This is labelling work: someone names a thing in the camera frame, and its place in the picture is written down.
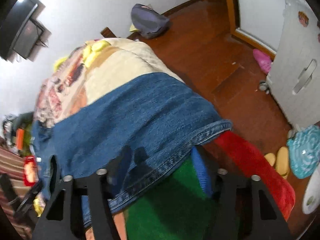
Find wooden bed post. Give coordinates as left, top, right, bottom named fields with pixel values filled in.
left=100, top=27, right=117, bottom=39

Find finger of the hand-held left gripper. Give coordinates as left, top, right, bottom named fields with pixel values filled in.
left=0, top=173, right=19, bottom=207
left=14, top=180, right=43, bottom=217

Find black wall television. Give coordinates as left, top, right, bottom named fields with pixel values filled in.
left=0, top=0, right=52, bottom=62

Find orange box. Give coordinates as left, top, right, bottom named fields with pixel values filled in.
left=15, top=128, right=26, bottom=151

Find wooden door frame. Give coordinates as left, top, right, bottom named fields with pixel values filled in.
left=222, top=0, right=278, bottom=56

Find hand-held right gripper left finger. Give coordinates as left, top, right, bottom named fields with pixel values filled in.
left=32, top=145, right=133, bottom=240

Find yellow plush toy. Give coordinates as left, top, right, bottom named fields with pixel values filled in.
left=53, top=56, right=68, bottom=71
left=82, top=40, right=111, bottom=66

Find white round object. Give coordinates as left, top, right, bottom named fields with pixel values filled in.
left=301, top=166, right=320, bottom=215

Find pink slipper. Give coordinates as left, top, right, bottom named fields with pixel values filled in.
left=252, top=48, right=273, bottom=74

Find printed blanket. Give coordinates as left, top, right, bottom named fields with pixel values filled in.
left=34, top=37, right=186, bottom=128

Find blue denim jeans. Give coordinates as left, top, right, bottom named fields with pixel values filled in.
left=31, top=72, right=233, bottom=228

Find grey blue backpack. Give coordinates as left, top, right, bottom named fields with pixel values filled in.
left=131, top=3, right=172, bottom=40

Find red plush toy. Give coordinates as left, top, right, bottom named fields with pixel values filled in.
left=23, top=155, right=38, bottom=187

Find striped curtain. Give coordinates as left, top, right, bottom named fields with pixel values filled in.
left=0, top=145, right=33, bottom=238

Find teal patterned bag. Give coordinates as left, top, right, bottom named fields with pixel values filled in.
left=286, top=125, right=320, bottom=180

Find yellow slipper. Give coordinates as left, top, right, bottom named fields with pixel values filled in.
left=264, top=153, right=276, bottom=167
left=275, top=146, right=291, bottom=179

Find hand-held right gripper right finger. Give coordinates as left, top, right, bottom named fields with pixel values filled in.
left=191, top=147, right=293, bottom=240

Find pile of clothes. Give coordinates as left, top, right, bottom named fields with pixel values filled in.
left=2, top=112, right=34, bottom=156

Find small grey object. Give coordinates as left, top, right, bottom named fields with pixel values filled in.
left=258, top=80, right=271, bottom=95

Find white cabinet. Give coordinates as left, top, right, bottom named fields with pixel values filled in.
left=266, top=0, right=320, bottom=130

